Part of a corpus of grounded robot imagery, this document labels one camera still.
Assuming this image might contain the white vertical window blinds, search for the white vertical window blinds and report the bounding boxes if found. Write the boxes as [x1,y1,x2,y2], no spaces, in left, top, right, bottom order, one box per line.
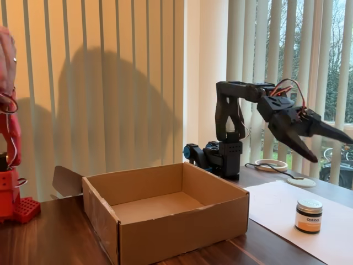
[227,0,353,191]

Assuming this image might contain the white paper sheet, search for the white paper sheet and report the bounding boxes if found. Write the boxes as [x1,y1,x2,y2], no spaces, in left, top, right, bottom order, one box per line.
[244,181,353,265]

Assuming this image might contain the black blue table clamp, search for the black blue table clamp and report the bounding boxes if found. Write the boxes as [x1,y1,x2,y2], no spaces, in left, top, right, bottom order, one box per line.
[183,142,221,173]

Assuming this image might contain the thin black cable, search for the thin black cable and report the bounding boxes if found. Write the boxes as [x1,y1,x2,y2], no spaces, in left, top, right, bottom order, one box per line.
[244,162,297,180]

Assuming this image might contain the white round desk grommet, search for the white round desk grommet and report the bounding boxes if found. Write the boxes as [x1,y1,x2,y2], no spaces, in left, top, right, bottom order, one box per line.
[287,177,317,188]

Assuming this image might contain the small silver tin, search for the small silver tin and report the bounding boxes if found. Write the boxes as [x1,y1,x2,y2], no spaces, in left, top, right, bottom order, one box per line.
[294,199,323,235]

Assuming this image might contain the cream vertical blinds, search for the cream vertical blinds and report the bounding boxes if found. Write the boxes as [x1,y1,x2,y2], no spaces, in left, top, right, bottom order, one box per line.
[0,0,184,202]

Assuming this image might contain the open cardboard box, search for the open cardboard box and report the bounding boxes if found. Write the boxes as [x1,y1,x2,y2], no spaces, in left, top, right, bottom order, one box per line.
[50,162,250,265]

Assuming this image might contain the masking tape roll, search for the masking tape roll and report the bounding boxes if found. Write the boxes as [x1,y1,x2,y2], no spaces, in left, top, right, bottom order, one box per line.
[254,158,288,172]

